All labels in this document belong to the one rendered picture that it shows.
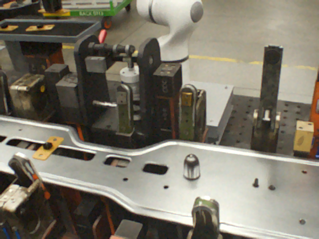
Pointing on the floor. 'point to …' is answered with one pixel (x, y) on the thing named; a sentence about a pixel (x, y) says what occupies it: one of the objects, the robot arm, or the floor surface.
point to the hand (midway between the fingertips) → (52, 1)
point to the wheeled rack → (94, 9)
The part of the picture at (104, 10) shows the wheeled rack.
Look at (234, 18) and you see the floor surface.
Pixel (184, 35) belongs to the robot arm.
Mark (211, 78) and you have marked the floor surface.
